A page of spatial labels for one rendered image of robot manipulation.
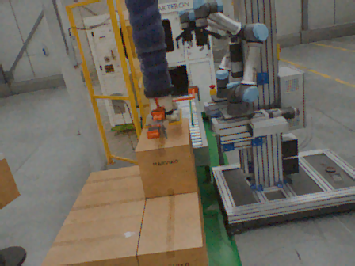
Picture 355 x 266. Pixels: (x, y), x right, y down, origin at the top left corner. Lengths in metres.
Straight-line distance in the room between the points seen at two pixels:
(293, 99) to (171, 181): 1.18
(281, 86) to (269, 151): 0.58
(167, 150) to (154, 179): 0.26
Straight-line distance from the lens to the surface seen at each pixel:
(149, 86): 2.34
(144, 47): 2.28
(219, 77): 2.85
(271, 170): 2.92
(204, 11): 2.04
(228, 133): 2.45
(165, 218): 2.21
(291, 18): 12.52
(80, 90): 3.69
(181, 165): 2.31
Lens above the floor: 1.83
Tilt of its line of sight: 21 degrees down
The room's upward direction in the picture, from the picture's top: 10 degrees counter-clockwise
